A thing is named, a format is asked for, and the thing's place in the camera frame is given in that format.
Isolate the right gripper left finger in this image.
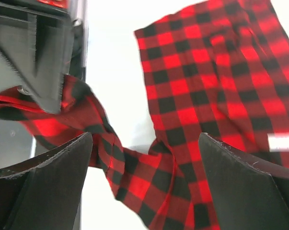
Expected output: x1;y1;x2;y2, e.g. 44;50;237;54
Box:
0;133;92;230

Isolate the red black plaid shirt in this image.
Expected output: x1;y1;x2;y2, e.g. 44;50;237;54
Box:
0;0;289;230

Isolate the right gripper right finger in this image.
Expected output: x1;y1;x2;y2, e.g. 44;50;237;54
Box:
198;133;289;230

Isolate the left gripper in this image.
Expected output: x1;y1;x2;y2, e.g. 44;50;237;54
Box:
0;0;87;114

